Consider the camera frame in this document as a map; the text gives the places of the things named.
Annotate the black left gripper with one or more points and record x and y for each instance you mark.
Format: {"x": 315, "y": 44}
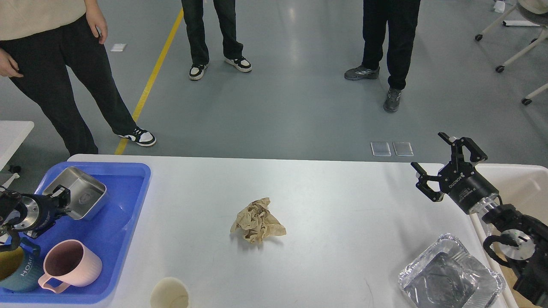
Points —
{"x": 38, "y": 213}

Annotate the teal HOME mug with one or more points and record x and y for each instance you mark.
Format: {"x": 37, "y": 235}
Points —
{"x": 20, "y": 269}

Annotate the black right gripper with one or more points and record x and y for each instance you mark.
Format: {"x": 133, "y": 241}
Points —
{"x": 469, "y": 190}

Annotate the person in beige top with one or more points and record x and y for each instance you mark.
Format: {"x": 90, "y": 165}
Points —
{"x": 40, "y": 40}

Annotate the pink ribbed mug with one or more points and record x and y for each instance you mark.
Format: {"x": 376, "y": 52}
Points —
{"x": 68, "y": 263}

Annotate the crumpled brown paper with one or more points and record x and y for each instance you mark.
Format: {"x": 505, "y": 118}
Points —
{"x": 257, "y": 223}

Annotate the clear floor plate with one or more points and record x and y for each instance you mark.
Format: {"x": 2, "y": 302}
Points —
{"x": 403, "y": 149}
{"x": 381, "y": 149}

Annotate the aluminium foil tray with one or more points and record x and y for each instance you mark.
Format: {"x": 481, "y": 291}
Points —
{"x": 445, "y": 275}

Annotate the white rolling chair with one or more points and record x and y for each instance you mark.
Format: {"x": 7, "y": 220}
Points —
{"x": 518, "y": 25}

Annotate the left clear floor plate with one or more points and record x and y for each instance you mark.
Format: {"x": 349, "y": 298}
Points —
{"x": 381, "y": 149}

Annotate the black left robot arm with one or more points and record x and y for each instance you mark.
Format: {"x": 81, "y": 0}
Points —
{"x": 8, "y": 215}

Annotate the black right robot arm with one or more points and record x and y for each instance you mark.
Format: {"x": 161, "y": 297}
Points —
{"x": 522, "y": 242}

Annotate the right clear floor plate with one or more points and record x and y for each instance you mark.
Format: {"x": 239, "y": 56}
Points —
{"x": 403, "y": 149}

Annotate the person with grey shoes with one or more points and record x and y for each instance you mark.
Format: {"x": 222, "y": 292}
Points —
{"x": 398, "y": 19}

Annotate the square stainless steel dish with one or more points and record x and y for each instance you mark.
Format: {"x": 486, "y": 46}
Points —
{"x": 88, "y": 195}

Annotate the cream paper cup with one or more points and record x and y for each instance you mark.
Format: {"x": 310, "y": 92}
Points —
{"x": 170, "y": 292}

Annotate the blue plastic tray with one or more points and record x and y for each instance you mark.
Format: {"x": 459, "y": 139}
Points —
{"x": 108, "y": 234}

